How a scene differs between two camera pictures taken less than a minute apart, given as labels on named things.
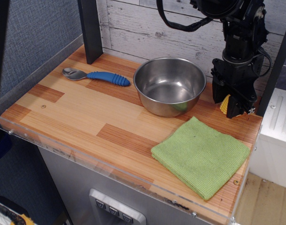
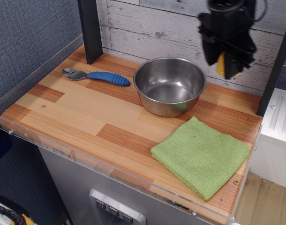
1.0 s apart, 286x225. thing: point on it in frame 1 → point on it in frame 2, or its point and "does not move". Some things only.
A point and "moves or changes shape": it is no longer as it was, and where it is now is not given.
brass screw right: [236, 182] does not move
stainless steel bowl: [169, 87] does not move
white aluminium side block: [273, 161] does not move
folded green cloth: [199, 157] does not move
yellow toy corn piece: [223, 105] moves or changes shape
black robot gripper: [239, 81] → [231, 32]
